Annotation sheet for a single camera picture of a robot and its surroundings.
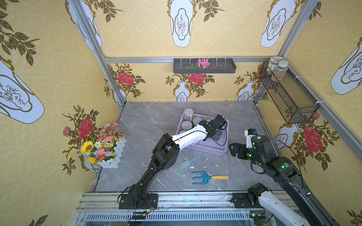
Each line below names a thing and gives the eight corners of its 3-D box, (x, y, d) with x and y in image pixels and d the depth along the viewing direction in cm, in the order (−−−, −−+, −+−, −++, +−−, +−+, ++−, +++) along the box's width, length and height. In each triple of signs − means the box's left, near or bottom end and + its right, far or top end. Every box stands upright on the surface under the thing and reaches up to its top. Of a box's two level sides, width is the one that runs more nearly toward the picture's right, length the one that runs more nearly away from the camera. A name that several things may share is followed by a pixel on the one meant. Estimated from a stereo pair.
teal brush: (181, 170, 87) (181, 169, 85) (178, 165, 89) (178, 164, 87) (202, 158, 92) (202, 157, 90) (199, 153, 94) (199, 152, 92)
